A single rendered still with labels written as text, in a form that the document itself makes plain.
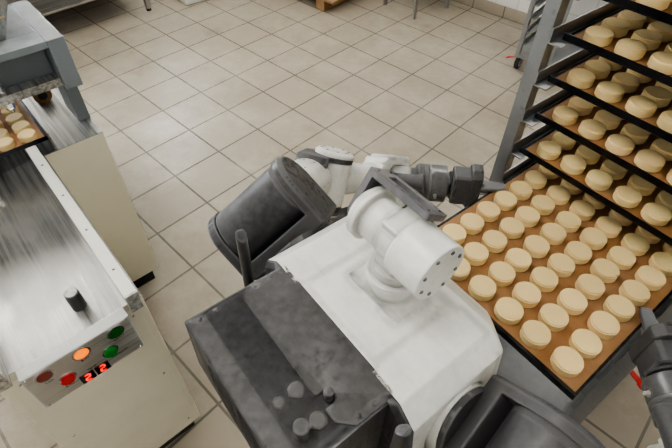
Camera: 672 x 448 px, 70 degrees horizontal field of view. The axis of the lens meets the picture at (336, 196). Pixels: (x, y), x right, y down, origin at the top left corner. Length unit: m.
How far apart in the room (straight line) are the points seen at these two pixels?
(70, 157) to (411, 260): 1.49
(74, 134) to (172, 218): 0.93
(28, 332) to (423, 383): 1.00
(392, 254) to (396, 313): 0.09
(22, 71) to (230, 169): 1.37
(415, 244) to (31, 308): 1.07
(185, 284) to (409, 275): 1.92
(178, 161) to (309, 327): 2.46
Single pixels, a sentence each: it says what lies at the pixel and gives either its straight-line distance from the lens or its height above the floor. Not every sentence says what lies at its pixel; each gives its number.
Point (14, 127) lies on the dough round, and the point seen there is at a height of 0.92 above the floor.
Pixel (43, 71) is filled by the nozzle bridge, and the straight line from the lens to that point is 1.76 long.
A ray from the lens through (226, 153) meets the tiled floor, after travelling 2.92.
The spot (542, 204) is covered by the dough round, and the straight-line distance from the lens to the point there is 1.17.
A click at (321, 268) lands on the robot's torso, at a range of 0.57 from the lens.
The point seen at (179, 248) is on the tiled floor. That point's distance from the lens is 2.46.
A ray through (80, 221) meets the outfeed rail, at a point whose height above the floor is 0.90.
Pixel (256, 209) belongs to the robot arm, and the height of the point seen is 1.36.
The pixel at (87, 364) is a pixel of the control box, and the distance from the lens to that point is 1.31.
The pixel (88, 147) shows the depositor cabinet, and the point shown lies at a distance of 1.82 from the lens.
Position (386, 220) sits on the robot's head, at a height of 1.48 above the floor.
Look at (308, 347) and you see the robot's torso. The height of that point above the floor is 1.37.
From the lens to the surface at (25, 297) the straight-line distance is 1.39.
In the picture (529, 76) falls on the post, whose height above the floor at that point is 1.32.
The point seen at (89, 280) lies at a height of 0.84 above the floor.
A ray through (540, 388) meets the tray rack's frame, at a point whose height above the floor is 0.15.
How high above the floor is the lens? 1.83
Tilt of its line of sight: 45 degrees down
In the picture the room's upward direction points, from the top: 1 degrees clockwise
